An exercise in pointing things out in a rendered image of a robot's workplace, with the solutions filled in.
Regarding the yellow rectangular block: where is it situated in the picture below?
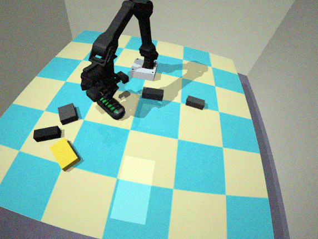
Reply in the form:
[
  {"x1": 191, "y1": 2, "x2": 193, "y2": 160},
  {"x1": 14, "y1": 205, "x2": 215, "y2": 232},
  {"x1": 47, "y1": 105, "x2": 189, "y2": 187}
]
[{"x1": 49, "y1": 138, "x2": 80, "y2": 171}]

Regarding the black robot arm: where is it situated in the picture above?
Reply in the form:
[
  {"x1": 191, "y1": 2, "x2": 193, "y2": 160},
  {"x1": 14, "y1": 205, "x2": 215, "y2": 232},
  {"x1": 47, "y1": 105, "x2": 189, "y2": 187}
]
[{"x1": 80, "y1": 0, "x2": 158, "y2": 87}]

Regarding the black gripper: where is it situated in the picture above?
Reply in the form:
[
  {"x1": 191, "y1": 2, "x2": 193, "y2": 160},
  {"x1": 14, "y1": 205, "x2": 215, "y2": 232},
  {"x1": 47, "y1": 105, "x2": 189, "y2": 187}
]
[{"x1": 86, "y1": 71, "x2": 129, "y2": 102}]

